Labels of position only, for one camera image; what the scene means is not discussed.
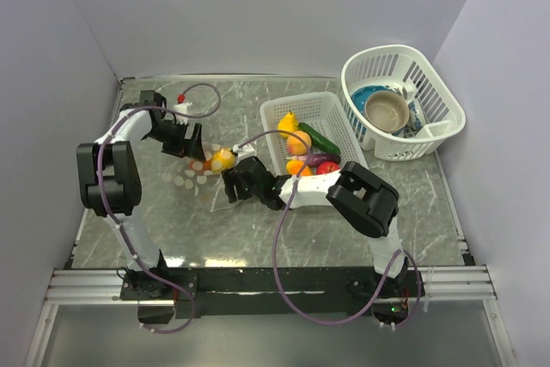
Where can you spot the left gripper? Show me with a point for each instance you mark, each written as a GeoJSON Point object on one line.
{"type": "Point", "coordinates": [186, 148]}

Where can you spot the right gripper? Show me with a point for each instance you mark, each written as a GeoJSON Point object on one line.
{"type": "Point", "coordinates": [230, 180]}

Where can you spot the yellow fake lemon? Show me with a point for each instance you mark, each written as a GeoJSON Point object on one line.
{"type": "Point", "coordinates": [221, 160]}

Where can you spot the orange yellow fake mango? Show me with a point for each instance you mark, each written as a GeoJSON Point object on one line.
{"type": "Point", "coordinates": [296, 167]}

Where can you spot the polka dot zip bag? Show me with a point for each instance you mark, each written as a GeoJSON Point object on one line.
{"type": "Point", "coordinates": [206, 187]}

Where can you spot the orange fake peach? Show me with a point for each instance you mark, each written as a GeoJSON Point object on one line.
{"type": "Point", "coordinates": [298, 143]}

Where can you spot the purple fake eggplant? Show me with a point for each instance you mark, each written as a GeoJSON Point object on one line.
{"type": "Point", "coordinates": [316, 159]}

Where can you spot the yellow fake pear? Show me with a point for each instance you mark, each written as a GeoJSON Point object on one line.
{"type": "Point", "coordinates": [288, 125]}

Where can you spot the red fake apple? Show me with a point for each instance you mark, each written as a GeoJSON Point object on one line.
{"type": "Point", "coordinates": [327, 168]}

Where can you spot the green fake vegetable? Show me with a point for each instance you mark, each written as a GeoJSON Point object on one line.
{"type": "Point", "coordinates": [318, 140]}

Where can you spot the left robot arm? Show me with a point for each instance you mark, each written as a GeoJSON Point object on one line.
{"type": "Point", "coordinates": [110, 184]}

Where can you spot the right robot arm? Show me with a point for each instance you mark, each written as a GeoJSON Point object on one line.
{"type": "Point", "coordinates": [366, 201]}

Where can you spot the blue plate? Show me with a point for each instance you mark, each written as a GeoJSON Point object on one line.
{"type": "Point", "coordinates": [360, 97]}

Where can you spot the beige bowl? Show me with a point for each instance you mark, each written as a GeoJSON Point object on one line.
{"type": "Point", "coordinates": [387, 111]}

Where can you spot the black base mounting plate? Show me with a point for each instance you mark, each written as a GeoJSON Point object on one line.
{"type": "Point", "coordinates": [253, 291]}

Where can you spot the white oval dish basket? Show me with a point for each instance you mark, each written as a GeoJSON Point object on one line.
{"type": "Point", "coordinates": [435, 114]}

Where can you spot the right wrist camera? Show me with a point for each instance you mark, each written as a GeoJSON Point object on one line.
{"type": "Point", "coordinates": [243, 151]}

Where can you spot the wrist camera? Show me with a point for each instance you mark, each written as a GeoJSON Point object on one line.
{"type": "Point", "coordinates": [182, 104]}
{"type": "Point", "coordinates": [243, 151]}

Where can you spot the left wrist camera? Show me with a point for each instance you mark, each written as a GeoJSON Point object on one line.
{"type": "Point", "coordinates": [182, 104]}

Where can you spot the aluminium frame rail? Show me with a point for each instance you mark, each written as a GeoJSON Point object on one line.
{"type": "Point", "coordinates": [97, 287]}

